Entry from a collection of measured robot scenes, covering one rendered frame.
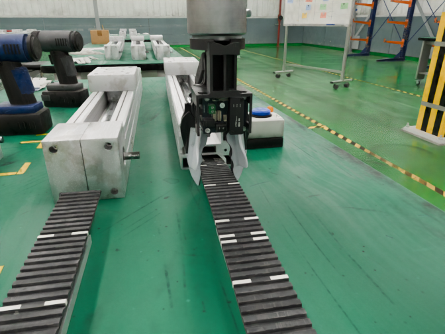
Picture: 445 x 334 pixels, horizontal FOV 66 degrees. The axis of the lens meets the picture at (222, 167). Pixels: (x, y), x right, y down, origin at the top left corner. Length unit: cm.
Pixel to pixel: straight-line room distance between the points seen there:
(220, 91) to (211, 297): 23
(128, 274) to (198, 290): 8
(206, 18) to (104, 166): 25
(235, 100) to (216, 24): 9
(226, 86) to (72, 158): 24
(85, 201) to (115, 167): 8
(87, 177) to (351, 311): 38
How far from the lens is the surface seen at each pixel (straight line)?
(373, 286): 39
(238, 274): 32
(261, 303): 30
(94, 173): 52
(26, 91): 91
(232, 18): 43
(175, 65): 114
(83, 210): 45
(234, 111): 43
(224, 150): 62
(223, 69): 42
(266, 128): 70
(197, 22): 44
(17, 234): 50
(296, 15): 681
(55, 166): 53
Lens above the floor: 102
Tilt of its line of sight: 23 degrees down
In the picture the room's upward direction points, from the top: straight up
